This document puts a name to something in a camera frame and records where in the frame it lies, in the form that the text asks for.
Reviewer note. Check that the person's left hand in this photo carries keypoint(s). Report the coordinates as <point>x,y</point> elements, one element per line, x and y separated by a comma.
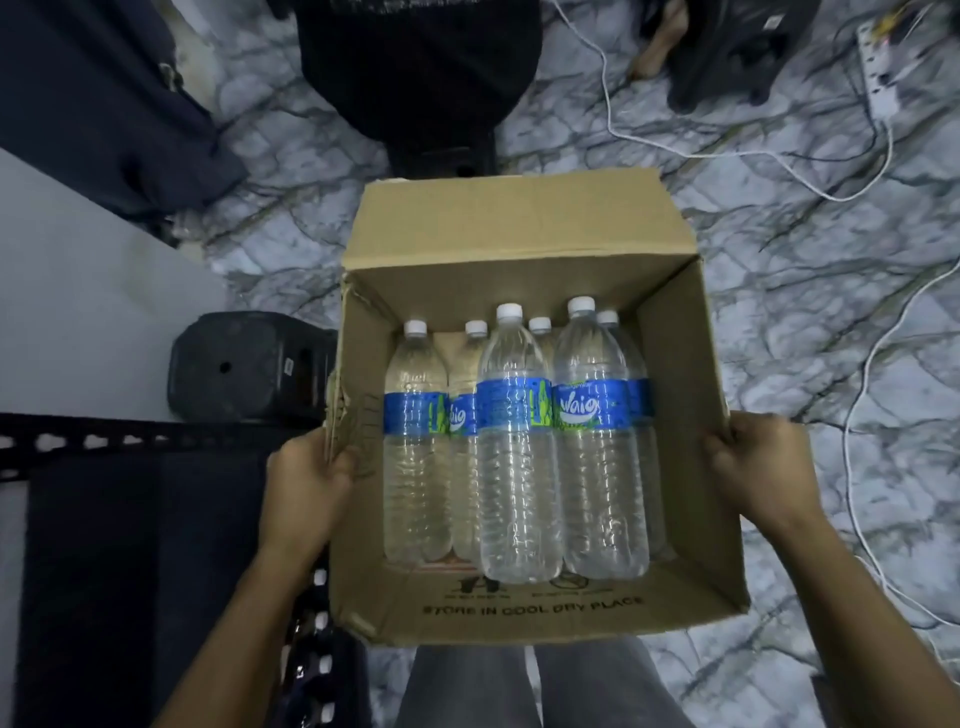
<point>300,495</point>

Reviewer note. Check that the person's right hand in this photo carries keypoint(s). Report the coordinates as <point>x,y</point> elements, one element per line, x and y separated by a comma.
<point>772,469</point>

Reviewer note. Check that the person's right thumb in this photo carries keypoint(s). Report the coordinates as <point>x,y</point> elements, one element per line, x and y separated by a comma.
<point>721,454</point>

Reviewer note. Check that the person's left thumb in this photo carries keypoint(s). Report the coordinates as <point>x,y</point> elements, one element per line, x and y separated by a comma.
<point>341,468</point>

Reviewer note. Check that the brown cardboard box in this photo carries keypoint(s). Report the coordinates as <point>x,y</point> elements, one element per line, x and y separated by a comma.
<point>525,232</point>

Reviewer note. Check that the person's right forearm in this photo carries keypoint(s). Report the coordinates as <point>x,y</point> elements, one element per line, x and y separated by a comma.
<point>877,637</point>

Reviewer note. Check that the person's left forearm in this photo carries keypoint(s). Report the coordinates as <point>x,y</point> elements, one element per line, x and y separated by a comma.
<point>247,637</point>

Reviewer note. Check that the black plastic stool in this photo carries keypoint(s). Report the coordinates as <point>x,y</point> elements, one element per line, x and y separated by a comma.
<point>240,367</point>

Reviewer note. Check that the group of clear water bottles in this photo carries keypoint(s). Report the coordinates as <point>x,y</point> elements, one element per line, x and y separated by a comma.
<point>517,465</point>

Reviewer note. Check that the pack of white-capped bottles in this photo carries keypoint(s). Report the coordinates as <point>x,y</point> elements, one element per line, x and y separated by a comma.
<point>319,660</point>

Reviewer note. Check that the black slotted metal rack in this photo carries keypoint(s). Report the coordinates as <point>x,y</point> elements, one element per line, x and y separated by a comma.
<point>112,525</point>

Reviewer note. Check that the person's left leg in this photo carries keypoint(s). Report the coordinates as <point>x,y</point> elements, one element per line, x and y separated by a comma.
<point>465,690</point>

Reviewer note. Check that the person's leg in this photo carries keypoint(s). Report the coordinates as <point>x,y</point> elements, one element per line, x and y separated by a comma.
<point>607,690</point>
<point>465,690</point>

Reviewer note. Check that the person's right leg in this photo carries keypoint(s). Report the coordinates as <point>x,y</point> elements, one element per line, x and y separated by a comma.
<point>607,690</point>

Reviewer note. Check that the black plastic chair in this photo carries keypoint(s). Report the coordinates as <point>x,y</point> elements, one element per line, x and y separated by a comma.
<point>427,67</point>

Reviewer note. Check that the black bag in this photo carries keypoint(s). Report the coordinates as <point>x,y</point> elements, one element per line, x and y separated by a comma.
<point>739,45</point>

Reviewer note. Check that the white power strip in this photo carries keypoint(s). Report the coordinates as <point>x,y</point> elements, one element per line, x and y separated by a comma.
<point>879,67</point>

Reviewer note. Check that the dark blue cloth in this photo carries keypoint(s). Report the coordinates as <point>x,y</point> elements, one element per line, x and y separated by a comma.
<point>90,97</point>

